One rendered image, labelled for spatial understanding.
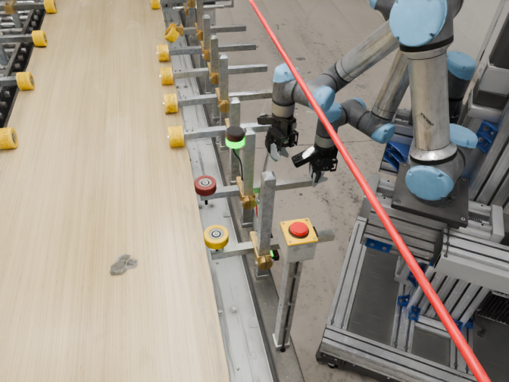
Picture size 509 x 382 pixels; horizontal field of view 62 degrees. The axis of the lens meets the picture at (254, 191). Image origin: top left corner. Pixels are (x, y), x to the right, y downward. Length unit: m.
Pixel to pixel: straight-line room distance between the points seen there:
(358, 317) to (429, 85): 1.26
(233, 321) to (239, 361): 0.14
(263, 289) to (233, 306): 0.13
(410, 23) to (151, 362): 0.99
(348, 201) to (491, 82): 1.58
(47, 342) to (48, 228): 0.40
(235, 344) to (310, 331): 0.82
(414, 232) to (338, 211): 1.33
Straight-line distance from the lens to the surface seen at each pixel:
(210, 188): 1.51
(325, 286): 2.39
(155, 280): 1.28
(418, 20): 1.03
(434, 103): 1.11
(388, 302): 2.16
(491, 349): 2.22
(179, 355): 1.15
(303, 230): 0.95
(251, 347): 1.47
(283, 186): 1.61
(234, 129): 1.37
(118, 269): 1.32
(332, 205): 2.81
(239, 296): 1.56
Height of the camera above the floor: 1.93
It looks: 43 degrees down
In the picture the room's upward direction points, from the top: 3 degrees clockwise
